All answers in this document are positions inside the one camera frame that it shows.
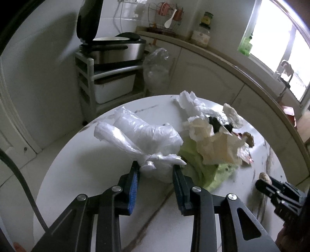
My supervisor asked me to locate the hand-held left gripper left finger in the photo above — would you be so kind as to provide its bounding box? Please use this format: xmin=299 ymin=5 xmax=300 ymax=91
xmin=31 ymin=160 xmax=141 ymax=252

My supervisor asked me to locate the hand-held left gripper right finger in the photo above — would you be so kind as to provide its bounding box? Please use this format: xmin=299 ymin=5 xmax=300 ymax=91
xmin=171 ymin=164 xmax=276 ymax=252

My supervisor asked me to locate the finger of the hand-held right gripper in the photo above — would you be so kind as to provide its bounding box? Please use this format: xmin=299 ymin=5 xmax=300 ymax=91
xmin=255 ymin=179 xmax=288 ymax=215
xmin=269 ymin=176 xmax=306 ymax=201

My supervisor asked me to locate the beige food lump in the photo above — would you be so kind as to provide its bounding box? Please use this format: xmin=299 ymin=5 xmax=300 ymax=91
xmin=259 ymin=172 xmax=272 ymax=185

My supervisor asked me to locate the white plastic bag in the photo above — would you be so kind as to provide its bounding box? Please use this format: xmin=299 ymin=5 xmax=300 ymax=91
xmin=94 ymin=107 xmax=187 ymax=183

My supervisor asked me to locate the pale green leaf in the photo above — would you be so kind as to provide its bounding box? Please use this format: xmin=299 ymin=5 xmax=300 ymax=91
xmin=179 ymin=142 xmax=237 ymax=192

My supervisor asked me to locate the pink wrapper scrap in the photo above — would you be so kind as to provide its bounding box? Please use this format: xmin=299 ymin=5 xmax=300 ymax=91
xmin=239 ymin=148 xmax=254 ymax=167

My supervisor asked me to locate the round white marble table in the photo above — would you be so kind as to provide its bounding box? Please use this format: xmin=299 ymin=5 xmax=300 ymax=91
xmin=33 ymin=94 xmax=286 ymax=252

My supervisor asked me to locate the cream crumpled paper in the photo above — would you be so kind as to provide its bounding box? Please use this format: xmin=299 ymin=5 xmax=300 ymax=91
xmin=183 ymin=116 xmax=245 ymax=168

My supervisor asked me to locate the brown food scrap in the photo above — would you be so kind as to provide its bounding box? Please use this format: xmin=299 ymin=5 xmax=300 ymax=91
xmin=242 ymin=132 xmax=255 ymax=149

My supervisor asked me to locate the cream base cabinet door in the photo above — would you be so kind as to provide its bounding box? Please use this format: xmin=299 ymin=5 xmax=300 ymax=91
xmin=232 ymin=82 xmax=306 ymax=181
xmin=170 ymin=45 xmax=245 ymax=103

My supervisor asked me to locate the red container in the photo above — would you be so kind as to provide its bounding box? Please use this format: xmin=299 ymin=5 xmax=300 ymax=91
xmin=282 ymin=105 xmax=297 ymax=127

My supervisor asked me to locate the black crumpled scrap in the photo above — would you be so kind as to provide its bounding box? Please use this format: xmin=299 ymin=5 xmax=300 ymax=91
xmin=208 ymin=116 xmax=233 ymax=134

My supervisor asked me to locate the small white crumpled tissue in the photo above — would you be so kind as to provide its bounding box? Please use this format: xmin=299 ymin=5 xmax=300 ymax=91
xmin=223 ymin=103 xmax=244 ymax=129

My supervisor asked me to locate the white storage bin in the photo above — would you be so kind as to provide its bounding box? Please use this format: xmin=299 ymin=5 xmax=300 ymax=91
xmin=94 ymin=73 xmax=137 ymax=104

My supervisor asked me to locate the white shelf cart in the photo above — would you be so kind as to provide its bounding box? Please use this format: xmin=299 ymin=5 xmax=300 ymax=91
xmin=74 ymin=51 xmax=149 ymax=122

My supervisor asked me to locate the metal faucet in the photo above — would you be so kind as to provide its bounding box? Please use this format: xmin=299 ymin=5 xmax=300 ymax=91
xmin=275 ymin=59 xmax=295 ymax=98

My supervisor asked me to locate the hanging clear plastic bag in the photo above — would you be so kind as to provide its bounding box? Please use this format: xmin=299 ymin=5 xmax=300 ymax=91
xmin=142 ymin=48 xmax=170 ymax=96

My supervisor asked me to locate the beige kitchen counter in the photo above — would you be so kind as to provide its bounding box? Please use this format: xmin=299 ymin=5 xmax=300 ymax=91
xmin=135 ymin=27 xmax=310 ymax=157

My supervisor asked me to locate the steel rice cooker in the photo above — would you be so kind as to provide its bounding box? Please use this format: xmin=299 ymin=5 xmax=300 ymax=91
xmin=76 ymin=0 xmax=147 ymax=66

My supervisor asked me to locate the green bottle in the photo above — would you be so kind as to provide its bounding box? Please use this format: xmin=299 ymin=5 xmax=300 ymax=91
xmin=238 ymin=35 xmax=254 ymax=57

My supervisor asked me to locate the glass jar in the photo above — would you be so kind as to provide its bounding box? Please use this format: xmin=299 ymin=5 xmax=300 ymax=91
xmin=191 ymin=23 xmax=211 ymax=48

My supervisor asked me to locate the window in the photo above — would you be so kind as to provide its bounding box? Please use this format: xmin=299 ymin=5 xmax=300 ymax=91
xmin=249 ymin=0 xmax=310 ymax=103

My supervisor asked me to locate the white rice spoon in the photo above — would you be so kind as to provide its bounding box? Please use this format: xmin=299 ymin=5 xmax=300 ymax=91
xmin=164 ymin=9 xmax=178 ymax=29

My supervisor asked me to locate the dark lidded jar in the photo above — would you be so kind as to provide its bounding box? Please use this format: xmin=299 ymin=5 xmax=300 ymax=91
xmin=202 ymin=12 xmax=214 ymax=26

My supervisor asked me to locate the black cable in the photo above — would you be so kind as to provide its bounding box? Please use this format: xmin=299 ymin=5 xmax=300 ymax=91
xmin=0 ymin=148 xmax=49 ymax=234

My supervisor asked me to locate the wire dish rack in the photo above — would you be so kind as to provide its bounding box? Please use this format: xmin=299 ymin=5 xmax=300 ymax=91
xmin=147 ymin=2 xmax=185 ymax=34

